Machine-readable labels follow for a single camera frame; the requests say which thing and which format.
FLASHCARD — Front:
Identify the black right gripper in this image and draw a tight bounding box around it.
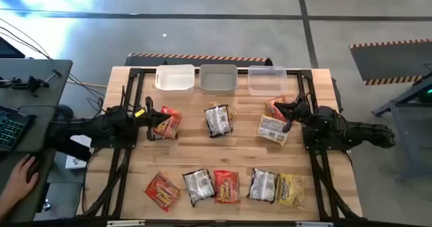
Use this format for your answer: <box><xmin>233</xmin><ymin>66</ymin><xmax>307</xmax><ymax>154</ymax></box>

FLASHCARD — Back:
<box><xmin>273</xmin><ymin>95</ymin><xmax>310</xmax><ymax>133</ymax></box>

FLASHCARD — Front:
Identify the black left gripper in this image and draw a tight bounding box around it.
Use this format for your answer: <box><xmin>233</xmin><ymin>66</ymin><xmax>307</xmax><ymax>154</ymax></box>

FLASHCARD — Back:
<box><xmin>134</xmin><ymin>97</ymin><xmax>171</xmax><ymax>142</ymax></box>

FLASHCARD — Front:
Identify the red Maruchan noodle pack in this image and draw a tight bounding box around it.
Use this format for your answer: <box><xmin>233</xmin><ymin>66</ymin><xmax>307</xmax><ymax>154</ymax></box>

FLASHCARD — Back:
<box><xmin>152</xmin><ymin>105</ymin><xmax>184</xmax><ymax>140</ymax></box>
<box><xmin>265</xmin><ymin>96</ymin><xmax>288</xmax><ymax>122</ymax></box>
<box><xmin>213</xmin><ymin>169</ymin><xmax>241</xmax><ymax>205</ymax></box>
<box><xmin>144</xmin><ymin>170</ymin><xmax>182</xmax><ymax>213</ymax></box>

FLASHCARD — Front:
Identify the silver snack packet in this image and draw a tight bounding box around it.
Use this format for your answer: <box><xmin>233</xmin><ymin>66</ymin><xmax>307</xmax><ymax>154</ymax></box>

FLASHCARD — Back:
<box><xmin>246</xmin><ymin>168</ymin><xmax>279</xmax><ymax>204</ymax></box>
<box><xmin>204</xmin><ymin>104</ymin><xmax>234</xmax><ymax>138</ymax></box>
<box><xmin>182</xmin><ymin>168</ymin><xmax>216</xmax><ymax>207</ymax></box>

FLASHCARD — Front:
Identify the person's forearm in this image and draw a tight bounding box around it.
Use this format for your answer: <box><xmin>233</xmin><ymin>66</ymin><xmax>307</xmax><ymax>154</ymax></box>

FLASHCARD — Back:
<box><xmin>0</xmin><ymin>182</ymin><xmax>18</xmax><ymax>218</ymax></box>

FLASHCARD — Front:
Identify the clear plastic bin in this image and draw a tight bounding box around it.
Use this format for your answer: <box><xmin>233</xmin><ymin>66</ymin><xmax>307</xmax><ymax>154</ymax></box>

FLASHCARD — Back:
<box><xmin>248</xmin><ymin>66</ymin><xmax>288</xmax><ymax>97</ymax></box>

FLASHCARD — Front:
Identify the white plastic bin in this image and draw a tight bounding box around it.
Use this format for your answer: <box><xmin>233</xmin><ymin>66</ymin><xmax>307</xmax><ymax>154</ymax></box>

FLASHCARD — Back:
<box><xmin>155</xmin><ymin>64</ymin><xmax>196</xmax><ymax>93</ymax></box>

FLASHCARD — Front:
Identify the grey plastic bin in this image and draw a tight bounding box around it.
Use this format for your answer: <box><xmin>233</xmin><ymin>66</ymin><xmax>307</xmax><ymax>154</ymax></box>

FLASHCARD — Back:
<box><xmin>198</xmin><ymin>64</ymin><xmax>239</xmax><ymax>95</ymax></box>

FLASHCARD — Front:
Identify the black angled bar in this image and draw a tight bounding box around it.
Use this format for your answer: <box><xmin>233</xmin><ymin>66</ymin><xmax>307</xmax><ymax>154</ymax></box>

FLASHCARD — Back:
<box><xmin>45</xmin><ymin>128</ymin><xmax>92</xmax><ymax>163</ymax></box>

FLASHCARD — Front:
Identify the white box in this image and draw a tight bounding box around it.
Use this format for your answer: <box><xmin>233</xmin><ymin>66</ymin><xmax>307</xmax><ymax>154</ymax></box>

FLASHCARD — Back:
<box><xmin>65</xmin><ymin>134</ymin><xmax>92</xmax><ymax>170</ymax></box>

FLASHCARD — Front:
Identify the black round device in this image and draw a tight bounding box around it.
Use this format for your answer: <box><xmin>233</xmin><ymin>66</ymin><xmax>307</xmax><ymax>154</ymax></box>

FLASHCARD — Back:
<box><xmin>55</xmin><ymin>104</ymin><xmax>74</xmax><ymax>123</ymax></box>

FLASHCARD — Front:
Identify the hazard-striped floor mat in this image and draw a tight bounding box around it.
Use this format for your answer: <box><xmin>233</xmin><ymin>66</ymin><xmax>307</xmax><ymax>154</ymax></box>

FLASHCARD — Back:
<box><xmin>348</xmin><ymin>39</ymin><xmax>432</xmax><ymax>86</ymax></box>

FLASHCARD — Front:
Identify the grey desk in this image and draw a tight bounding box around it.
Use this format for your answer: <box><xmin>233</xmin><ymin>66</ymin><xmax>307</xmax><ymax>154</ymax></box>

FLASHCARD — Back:
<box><xmin>0</xmin><ymin>58</ymin><xmax>74</xmax><ymax>223</ymax></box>

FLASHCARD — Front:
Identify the blue-grey metal table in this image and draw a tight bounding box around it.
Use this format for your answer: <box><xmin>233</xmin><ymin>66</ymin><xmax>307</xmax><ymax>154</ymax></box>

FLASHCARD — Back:
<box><xmin>372</xmin><ymin>72</ymin><xmax>432</xmax><ymax>182</ymax></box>

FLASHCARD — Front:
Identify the green-lit device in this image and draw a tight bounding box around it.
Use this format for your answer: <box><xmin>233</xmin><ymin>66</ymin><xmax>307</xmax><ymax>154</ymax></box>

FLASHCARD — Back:
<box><xmin>418</xmin><ymin>84</ymin><xmax>432</xmax><ymax>103</ymax></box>

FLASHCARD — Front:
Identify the black backlit keyboard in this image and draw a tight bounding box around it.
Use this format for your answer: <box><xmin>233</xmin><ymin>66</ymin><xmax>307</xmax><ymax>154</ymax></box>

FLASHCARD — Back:
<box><xmin>0</xmin><ymin>104</ymin><xmax>37</xmax><ymax>153</ymax></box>

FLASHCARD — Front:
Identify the person's hand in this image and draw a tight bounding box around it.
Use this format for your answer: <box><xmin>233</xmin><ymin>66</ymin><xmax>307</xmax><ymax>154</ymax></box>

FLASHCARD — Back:
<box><xmin>8</xmin><ymin>154</ymin><xmax>40</xmax><ymax>199</ymax></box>

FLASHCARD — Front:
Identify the dark monitor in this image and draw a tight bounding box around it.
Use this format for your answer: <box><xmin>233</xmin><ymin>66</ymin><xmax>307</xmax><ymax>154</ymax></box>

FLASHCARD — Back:
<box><xmin>0</xmin><ymin>36</ymin><xmax>26</xmax><ymax>59</ymax></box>

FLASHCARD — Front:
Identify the black aluminium table frame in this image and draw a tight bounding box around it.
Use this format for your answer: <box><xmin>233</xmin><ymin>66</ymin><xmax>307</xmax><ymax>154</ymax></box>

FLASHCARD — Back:
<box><xmin>80</xmin><ymin>66</ymin><xmax>364</xmax><ymax>221</ymax></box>

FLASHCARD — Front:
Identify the beige cable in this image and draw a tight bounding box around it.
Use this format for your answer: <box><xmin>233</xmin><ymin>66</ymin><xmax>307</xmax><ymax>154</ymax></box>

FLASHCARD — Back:
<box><xmin>67</xmin><ymin>80</ymin><xmax>109</xmax><ymax>89</ymax></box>

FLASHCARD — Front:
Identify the white bracket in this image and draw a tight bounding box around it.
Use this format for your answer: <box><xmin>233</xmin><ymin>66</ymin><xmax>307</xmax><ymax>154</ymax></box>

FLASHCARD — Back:
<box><xmin>295</xmin><ymin>221</ymin><xmax>335</xmax><ymax>227</ymax></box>
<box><xmin>106</xmin><ymin>220</ymin><xmax>146</xmax><ymax>227</ymax></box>

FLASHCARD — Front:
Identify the black clamp mount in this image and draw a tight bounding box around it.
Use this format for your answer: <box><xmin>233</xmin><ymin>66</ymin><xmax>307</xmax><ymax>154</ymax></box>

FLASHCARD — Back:
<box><xmin>11</xmin><ymin>74</ymin><xmax>51</xmax><ymax>98</ymax></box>

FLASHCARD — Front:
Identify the black cable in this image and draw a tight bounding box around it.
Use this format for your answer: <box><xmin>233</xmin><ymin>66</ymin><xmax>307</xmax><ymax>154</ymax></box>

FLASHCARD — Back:
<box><xmin>0</xmin><ymin>30</ymin><xmax>52</xmax><ymax>60</ymax></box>
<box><xmin>0</xmin><ymin>17</ymin><xmax>52</xmax><ymax>60</ymax></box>

